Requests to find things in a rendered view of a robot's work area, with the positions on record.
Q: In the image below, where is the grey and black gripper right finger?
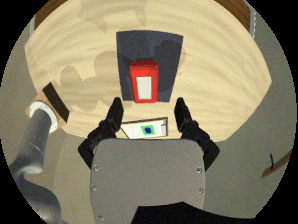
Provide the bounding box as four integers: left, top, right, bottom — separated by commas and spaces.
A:
174, 97, 220, 172

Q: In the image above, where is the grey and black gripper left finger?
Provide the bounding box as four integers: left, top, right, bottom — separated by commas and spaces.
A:
78, 97, 124, 170

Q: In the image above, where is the red self-inking stamp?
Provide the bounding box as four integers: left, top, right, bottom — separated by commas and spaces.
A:
129, 58, 158, 103

